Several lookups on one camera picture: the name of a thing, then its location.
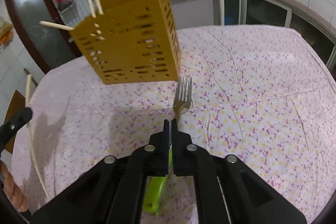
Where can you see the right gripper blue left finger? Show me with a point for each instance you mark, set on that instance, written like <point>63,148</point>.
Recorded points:
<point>166,145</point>

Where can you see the hanging orange plastic bag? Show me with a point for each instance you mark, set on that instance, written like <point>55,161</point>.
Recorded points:
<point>6,31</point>

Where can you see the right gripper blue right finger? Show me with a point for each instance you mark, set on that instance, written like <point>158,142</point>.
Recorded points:
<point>174,145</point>

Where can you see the lower kitchen cabinets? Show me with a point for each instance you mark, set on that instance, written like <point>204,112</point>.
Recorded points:
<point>275,13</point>

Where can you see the yellow perforated utensil holder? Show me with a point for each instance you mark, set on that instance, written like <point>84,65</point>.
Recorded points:
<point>131,41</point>

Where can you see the person left hand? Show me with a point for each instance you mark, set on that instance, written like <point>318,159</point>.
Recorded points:
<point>13,192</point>

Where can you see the dark red framed glass door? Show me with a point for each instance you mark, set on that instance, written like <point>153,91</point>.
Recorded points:
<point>49,47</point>

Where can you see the floral pink tablecloth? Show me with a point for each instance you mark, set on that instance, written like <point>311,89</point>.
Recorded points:
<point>259,92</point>

